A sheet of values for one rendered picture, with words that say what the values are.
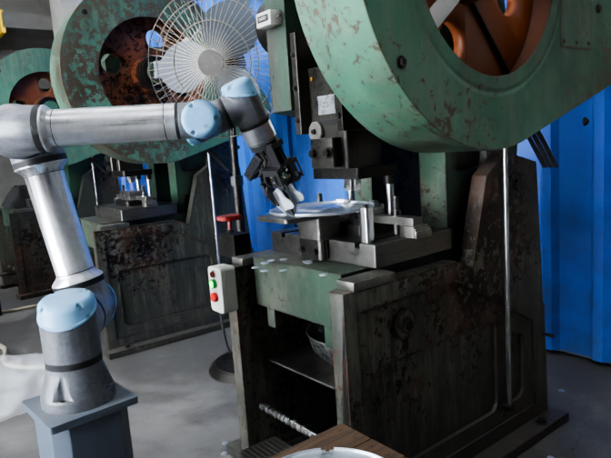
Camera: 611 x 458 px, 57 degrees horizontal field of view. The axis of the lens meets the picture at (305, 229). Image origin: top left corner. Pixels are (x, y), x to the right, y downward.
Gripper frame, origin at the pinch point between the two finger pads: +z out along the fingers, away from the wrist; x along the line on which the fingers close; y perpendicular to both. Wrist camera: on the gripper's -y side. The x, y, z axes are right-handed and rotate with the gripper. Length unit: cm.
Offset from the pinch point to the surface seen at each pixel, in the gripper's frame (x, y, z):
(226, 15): 62, -76, -45
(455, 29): 38, 35, -26
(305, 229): 5.2, -4.8, 9.4
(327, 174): 20.7, -6.1, 1.2
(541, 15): 67, 40, -18
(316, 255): 2.1, -0.8, 15.6
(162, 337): -5, -153, 82
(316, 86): 30.2, -7.2, -21.5
